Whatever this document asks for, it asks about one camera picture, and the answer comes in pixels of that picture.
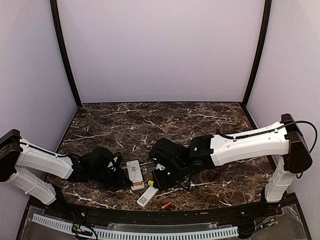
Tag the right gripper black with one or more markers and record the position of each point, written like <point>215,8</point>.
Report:
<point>160,183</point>

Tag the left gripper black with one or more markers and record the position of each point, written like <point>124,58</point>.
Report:
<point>118,183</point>

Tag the white remote with buttons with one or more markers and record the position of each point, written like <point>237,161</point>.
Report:
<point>135,174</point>

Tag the white remote with label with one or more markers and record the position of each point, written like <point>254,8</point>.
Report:
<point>147,196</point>

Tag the red orange battery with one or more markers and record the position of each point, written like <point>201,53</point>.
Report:
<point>166,205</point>

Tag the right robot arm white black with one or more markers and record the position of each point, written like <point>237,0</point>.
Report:
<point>283,138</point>

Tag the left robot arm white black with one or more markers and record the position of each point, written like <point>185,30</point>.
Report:
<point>18,156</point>

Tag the white slotted cable duct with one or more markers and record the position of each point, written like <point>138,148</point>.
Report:
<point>119,231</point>

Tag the black front rail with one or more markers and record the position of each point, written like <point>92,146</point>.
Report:
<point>232,215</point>

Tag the left black frame post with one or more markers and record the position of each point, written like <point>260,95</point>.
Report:
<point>63,52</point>

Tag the black frame post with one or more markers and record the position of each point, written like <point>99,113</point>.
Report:
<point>258,52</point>
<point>63,52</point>

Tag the right black frame post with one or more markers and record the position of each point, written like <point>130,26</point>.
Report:
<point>258,52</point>

